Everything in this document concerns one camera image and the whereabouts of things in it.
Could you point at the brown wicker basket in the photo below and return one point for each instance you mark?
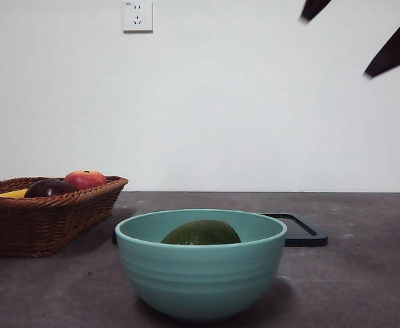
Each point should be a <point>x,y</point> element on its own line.
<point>32,225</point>

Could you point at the black rectangular tray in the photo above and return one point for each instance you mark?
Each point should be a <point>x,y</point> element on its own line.
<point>306,241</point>

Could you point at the dark purple apple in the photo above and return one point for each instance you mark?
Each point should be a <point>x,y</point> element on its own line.
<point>50,188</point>

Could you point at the green avocado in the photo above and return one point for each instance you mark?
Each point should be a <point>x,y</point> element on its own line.
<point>201,234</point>

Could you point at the white wall socket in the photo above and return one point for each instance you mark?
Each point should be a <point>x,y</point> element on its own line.
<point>138,17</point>

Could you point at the teal ribbed bowl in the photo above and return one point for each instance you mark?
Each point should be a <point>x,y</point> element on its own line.
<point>200,276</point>

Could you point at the yellow banana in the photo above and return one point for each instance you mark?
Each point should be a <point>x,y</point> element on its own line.
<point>10,194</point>

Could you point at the red apple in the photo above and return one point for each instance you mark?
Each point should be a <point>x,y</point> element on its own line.
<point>85,179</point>

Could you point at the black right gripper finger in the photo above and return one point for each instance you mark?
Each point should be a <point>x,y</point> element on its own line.
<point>396,48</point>
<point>314,8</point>

